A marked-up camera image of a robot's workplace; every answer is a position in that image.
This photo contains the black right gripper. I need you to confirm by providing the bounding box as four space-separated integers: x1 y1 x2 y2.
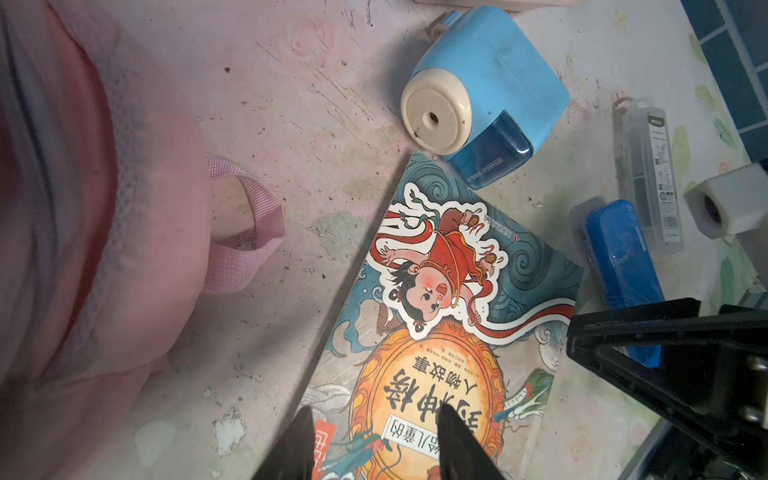
566 298 767 479

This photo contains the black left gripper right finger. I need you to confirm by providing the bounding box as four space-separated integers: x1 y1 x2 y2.
437 403 503 480

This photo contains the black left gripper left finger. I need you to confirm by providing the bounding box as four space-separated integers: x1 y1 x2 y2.
252 406 315 480

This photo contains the colourful children's story book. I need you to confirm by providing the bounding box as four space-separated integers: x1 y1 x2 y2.
301 152 583 479

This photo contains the pink student backpack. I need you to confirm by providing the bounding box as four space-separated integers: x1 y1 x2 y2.
1 1 284 479

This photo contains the blue pencil case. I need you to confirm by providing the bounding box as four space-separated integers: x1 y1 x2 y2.
584 199 666 368

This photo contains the blue electric pencil sharpener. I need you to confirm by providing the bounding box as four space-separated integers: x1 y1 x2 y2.
400 6 571 189

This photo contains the pink desk calculator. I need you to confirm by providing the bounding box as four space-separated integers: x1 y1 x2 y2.
415 0 580 12

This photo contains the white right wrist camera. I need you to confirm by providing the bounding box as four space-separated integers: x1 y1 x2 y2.
684 163 767 239

